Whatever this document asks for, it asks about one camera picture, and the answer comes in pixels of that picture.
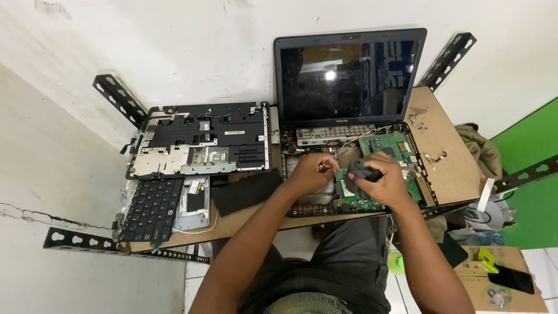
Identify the black laptop base chassis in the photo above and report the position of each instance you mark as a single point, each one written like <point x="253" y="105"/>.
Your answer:
<point x="311" y="205"/>

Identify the black foam sheet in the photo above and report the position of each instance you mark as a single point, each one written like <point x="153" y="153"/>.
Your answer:
<point x="246" y="192"/>

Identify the black slotted angle bar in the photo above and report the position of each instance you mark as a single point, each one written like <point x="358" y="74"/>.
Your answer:
<point x="87" y="242"/>
<point x="449" y="59"/>
<point x="527" y="172"/>
<point x="120" y="100"/>

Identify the silver laptop cover panel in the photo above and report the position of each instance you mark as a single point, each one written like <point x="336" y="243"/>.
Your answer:
<point x="194" y="216"/>

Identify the small copper part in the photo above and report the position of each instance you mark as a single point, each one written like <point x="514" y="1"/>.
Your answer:
<point x="324" y="168"/>

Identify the person's left fingers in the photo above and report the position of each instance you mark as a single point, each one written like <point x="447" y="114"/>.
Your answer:
<point x="330" y="162"/>

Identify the person's dark trousers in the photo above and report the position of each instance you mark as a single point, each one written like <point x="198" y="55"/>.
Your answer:
<point x="344" y="257"/>

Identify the person's green shirt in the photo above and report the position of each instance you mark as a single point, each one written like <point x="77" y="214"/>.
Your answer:
<point x="307" y="304"/>

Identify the black laptop palmrest cover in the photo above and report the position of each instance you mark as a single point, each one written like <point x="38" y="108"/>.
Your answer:
<point x="218" y="137"/>

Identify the green laptop motherboard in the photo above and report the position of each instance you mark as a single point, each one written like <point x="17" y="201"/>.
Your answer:
<point x="388" y="146"/>

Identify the olive cloth heap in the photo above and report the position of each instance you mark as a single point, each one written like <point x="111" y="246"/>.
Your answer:
<point x="481" y="150"/>

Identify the laptop display lid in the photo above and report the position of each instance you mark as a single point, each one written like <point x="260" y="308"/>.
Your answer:
<point x="348" y="78"/>

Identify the grey cleaning cloth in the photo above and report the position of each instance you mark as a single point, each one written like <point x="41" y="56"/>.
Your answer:
<point x="358" y="168"/>

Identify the yellow-green plastic tool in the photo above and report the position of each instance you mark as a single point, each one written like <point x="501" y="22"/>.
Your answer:
<point x="484" y="259"/>

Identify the person's right hand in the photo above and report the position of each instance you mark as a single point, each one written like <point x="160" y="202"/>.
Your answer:
<point x="390" y="185"/>

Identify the silver metal keyboard bracket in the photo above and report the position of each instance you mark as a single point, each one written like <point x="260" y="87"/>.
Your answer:
<point x="333" y="133"/>

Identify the grey round fan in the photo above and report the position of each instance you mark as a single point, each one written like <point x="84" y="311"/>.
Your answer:
<point x="486" y="218"/>

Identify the brown cardboard box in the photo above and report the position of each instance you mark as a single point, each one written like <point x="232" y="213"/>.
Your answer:
<point x="479" y="288"/>

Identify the person's left hand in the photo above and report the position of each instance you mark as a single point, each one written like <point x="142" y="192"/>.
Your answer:
<point x="309" y="174"/>

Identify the brown hardboard panel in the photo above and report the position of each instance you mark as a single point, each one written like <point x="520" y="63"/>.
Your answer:
<point x="444" y="148"/>

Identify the white plastic strip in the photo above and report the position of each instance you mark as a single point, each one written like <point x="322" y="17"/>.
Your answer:
<point x="485" y="195"/>

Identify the light green cup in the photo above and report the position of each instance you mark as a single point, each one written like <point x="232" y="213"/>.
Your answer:
<point x="395" y="264"/>

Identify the flat black pouch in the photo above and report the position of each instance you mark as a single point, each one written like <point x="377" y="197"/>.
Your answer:
<point x="453" y="250"/>

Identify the black laptop keyboard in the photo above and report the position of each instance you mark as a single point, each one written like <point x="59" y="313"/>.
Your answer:
<point x="150" y="209"/>

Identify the black smartphone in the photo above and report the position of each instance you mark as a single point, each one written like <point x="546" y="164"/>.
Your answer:
<point x="512" y="279"/>

